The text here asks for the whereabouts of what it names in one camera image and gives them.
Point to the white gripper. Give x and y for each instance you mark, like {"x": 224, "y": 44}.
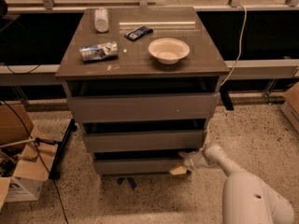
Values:
{"x": 190, "y": 161}

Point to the grey bottom drawer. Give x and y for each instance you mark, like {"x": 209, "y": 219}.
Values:
{"x": 136, "y": 166}

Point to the grey drawer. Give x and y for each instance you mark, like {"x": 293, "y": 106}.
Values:
{"x": 115, "y": 142}
{"x": 136, "y": 166}
{"x": 143, "y": 107}

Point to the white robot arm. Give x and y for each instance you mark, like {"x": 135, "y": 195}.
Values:
{"x": 246, "y": 198}

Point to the grey top drawer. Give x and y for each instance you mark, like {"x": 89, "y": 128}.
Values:
{"x": 143, "y": 107}

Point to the grey middle drawer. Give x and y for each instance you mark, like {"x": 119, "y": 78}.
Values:
{"x": 115, "y": 142}

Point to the grey drawer cabinet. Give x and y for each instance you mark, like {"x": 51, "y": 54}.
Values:
{"x": 135, "y": 72}

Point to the open cardboard box left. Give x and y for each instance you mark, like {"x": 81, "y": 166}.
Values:
{"x": 26, "y": 156}

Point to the blue tape cross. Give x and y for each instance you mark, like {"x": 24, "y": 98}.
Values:
{"x": 129, "y": 180}

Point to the white paper bowl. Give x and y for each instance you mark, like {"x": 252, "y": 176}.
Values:
{"x": 168, "y": 50}

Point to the cardboard box right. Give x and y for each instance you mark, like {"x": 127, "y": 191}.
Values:
{"x": 290, "y": 108}

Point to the black stand leg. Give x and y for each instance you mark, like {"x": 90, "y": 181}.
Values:
{"x": 54, "y": 172}

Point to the crumpled silver snack bag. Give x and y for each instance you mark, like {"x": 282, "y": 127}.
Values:
{"x": 99, "y": 52}

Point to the dark blue snack packet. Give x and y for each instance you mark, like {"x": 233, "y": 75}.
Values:
{"x": 138, "y": 33}

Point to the white plastic bottle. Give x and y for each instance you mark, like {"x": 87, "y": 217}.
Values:
{"x": 101, "y": 22}

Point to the black bracket behind cabinet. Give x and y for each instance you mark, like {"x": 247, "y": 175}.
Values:
{"x": 225, "y": 98}

